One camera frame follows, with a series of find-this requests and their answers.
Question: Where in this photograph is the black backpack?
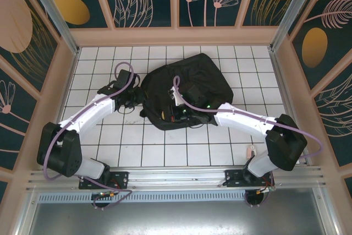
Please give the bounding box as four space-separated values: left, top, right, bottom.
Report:
139 52 235 132

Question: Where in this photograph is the thin black left gripper cable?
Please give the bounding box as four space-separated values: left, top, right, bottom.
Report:
116 102 136 115

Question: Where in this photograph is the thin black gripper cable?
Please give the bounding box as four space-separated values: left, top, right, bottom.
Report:
189 119 210 130
116 102 136 115

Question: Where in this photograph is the thin black right gripper cable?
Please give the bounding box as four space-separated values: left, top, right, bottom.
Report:
189 119 210 130

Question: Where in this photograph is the aluminium mounting rail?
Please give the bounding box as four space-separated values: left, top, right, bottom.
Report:
26 165 327 192

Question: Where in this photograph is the aluminium side rail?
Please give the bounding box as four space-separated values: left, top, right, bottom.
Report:
43 47 81 170
268 47 314 167

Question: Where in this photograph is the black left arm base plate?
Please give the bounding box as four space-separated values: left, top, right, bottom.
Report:
79 171 129 190

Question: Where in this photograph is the grey slotted cable duct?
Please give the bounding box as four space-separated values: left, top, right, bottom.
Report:
37 192 317 204

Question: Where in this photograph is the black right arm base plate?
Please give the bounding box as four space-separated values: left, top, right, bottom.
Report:
224 168 276 189

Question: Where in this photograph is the red black wire connector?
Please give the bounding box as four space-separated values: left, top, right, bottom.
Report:
256 185 276 195
92 189 122 200

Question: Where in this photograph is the aluminium frame post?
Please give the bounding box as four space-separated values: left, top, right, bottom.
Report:
23 0 81 56
268 0 322 52

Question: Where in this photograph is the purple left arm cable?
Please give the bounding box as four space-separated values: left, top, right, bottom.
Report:
43 63 135 211

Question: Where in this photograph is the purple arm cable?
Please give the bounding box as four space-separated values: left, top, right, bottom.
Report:
172 76 323 208
43 63 135 211

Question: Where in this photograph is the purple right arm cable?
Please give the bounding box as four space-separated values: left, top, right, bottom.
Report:
172 76 323 208

